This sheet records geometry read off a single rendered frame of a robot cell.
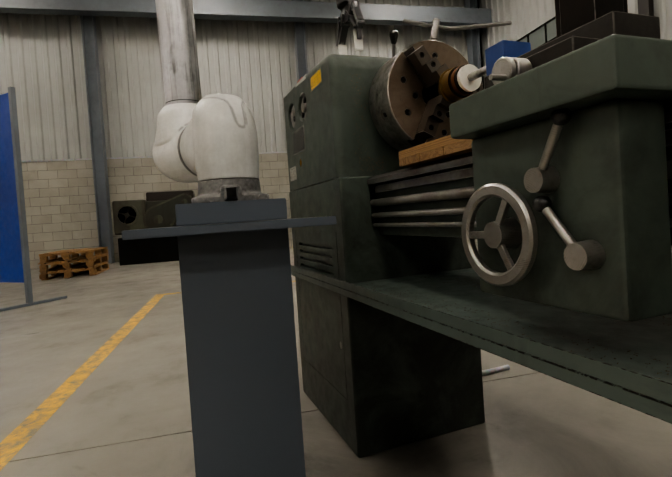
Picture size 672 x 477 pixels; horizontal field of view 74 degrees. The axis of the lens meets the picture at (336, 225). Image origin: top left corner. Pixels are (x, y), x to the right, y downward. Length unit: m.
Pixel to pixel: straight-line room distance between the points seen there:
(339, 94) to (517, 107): 0.82
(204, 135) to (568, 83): 0.80
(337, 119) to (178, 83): 0.46
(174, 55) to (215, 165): 0.39
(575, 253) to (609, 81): 0.20
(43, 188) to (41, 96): 2.09
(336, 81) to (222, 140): 0.46
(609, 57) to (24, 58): 12.53
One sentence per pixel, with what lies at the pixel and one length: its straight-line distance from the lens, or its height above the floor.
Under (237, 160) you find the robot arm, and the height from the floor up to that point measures 0.90.
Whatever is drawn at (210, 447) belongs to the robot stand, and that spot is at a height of 0.24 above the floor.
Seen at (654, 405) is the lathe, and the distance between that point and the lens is 0.59.
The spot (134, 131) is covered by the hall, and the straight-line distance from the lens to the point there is 11.75.
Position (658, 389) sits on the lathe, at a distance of 0.59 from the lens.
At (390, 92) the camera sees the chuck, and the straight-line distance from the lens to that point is 1.30.
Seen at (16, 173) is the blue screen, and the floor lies 1.43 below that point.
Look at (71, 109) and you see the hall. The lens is 12.19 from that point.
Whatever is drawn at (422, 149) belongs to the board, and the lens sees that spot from 1.09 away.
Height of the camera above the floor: 0.75
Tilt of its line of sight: 1 degrees down
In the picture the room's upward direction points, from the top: 4 degrees counter-clockwise
